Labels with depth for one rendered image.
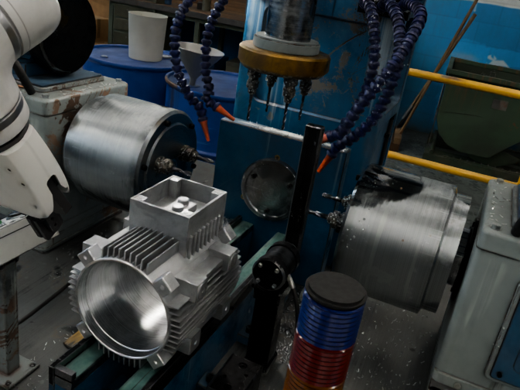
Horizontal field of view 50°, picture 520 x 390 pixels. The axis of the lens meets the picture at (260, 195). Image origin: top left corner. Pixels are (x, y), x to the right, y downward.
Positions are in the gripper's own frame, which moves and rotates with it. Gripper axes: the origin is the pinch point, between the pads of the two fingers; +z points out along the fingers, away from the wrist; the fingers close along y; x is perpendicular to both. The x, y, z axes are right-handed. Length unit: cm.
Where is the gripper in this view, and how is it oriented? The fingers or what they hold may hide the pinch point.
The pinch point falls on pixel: (45, 220)
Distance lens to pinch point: 72.0
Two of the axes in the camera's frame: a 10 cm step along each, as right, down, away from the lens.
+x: 4.0, -7.2, 5.6
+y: 9.1, 2.8, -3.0
